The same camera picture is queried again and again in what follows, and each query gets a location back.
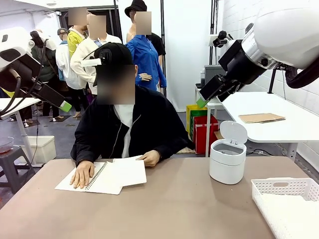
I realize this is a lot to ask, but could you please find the white lidded trash bin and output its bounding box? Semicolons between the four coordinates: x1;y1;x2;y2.
209;120;248;186

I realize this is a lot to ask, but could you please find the grey box device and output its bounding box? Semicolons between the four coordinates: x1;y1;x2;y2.
203;64;227;87

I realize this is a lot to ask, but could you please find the black baseball cap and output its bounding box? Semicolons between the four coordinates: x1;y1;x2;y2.
93;42;134;73

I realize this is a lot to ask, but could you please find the mannequin in black shirt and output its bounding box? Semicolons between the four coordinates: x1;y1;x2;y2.
149;32;167;57

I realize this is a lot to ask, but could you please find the spiral notebook with brown cover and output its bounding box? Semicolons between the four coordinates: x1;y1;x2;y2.
54;160;124;196

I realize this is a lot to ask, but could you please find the white perforated plastic basket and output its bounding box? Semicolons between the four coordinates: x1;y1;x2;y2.
250;177;319;239

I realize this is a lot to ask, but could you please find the person's left hand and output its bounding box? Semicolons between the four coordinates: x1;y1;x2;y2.
136;149;161;167

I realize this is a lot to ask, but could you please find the right wrist camera with clamp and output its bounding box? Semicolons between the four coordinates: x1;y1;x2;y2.
208;30;234;48

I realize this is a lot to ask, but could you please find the mannequin in blue shirt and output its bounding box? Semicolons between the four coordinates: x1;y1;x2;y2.
124;11;168;92

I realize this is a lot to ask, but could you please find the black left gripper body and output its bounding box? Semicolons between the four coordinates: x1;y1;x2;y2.
0;52;43;95

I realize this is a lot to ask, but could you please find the black stand pole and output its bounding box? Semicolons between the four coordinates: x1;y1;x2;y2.
159;0;167;97
210;0;217;67

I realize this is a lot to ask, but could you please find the grey plastic stool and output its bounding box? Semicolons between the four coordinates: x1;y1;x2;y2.
0;146;36;195

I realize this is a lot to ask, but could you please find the small white side table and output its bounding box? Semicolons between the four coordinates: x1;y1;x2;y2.
194;83;226;158

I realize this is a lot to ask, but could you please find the wrist camera with clamp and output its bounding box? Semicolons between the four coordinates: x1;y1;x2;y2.
29;30;57;50
208;30;234;48

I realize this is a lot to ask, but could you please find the flat brown cardboard piece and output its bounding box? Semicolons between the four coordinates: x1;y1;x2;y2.
238;113;287;124

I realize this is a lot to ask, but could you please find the person's right hand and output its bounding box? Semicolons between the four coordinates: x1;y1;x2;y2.
69;160;96;189

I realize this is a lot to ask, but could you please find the white paper sheet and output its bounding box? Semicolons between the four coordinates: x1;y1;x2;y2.
112;155;148;188

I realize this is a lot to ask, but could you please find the black mount post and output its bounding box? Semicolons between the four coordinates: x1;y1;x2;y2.
267;68;279;95

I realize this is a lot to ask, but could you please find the black corrugated cable hose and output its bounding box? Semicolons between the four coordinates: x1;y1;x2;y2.
285;65;319;90

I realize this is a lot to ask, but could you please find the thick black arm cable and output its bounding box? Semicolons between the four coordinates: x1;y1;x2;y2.
0;69;22;117

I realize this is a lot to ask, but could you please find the black bucket hat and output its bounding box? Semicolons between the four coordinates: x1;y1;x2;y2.
124;0;148;18

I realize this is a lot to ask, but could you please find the yellow and green bag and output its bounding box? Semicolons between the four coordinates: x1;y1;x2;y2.
186;104;208;140

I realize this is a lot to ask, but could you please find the clear glass bowl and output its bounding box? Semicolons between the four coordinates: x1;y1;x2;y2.
0;136;15;156

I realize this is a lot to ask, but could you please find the person in black jacket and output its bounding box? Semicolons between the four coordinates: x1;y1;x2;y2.
70;42;194;167

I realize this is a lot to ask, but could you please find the person's left forearm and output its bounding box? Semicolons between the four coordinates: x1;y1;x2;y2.
149;138;190;162

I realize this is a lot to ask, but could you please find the left wrist camera with clamp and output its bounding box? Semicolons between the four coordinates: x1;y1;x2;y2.
29;30;57;50

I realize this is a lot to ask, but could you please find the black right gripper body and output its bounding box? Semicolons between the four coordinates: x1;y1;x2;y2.
218;39;263;86

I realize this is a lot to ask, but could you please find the white head-mounted camera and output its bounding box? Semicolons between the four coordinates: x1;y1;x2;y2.
81;48;107;68

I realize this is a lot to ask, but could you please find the large white table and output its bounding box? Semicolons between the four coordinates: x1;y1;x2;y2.
215;91;319;180

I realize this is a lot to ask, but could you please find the red bag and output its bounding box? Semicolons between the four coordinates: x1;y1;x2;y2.
193;114;220;155

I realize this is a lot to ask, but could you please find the white storage box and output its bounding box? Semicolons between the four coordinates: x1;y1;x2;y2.
19;135;57;165

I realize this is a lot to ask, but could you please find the mannequin in cream jacket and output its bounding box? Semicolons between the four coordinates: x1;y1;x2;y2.
70;14;123;96

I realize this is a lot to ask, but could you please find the person's right forearm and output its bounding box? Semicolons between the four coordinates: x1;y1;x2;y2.
70;138;101;167

